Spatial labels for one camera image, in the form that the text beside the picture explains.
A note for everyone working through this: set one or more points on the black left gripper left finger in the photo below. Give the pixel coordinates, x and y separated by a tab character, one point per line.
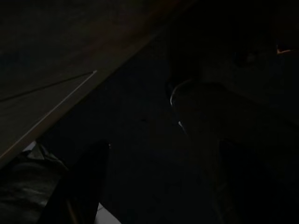
81	184

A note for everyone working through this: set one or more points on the olive plastic sack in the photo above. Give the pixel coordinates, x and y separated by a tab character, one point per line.
23	186

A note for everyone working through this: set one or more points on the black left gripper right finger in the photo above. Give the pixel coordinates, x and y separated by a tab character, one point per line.
247	191

